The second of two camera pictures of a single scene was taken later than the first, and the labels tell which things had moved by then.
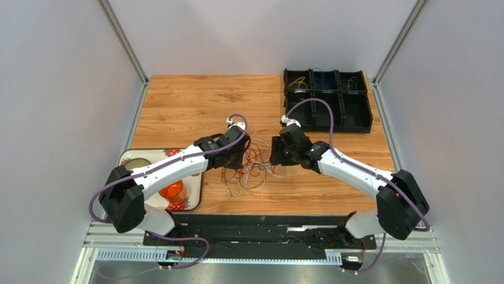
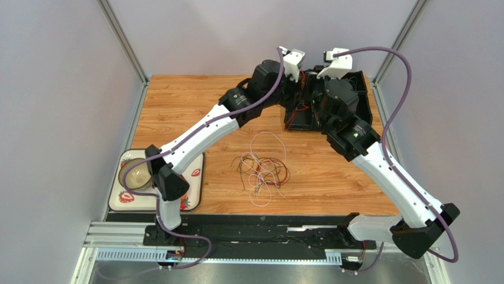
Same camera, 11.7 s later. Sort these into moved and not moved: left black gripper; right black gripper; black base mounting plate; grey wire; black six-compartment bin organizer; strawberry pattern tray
Moved: left black gripper; right black gripper
Not moved: black base mounting plate; black six-compartment bin organizer; strawberry pattern tray; grey wire
